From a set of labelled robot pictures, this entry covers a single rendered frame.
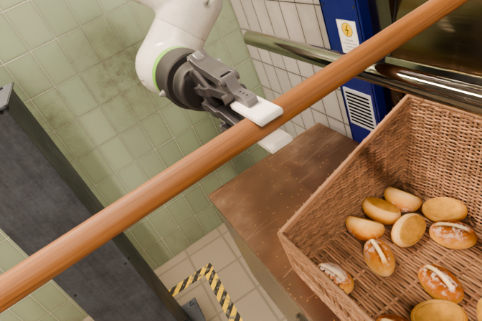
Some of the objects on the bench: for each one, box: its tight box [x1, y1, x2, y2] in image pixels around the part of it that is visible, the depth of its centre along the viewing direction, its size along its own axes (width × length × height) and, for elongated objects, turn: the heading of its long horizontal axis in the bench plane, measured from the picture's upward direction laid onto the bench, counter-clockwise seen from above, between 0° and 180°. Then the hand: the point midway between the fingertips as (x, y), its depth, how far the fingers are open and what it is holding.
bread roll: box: [346, 215, 384, 241], centre depth 98 cm, size 6×10×7 cm
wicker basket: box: [277, 94, 482, 321], centre depth 77 cm, size 49×56×28 cm
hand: (261, 121), depth 44 cm, fingers closed on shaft, 3 cm apart
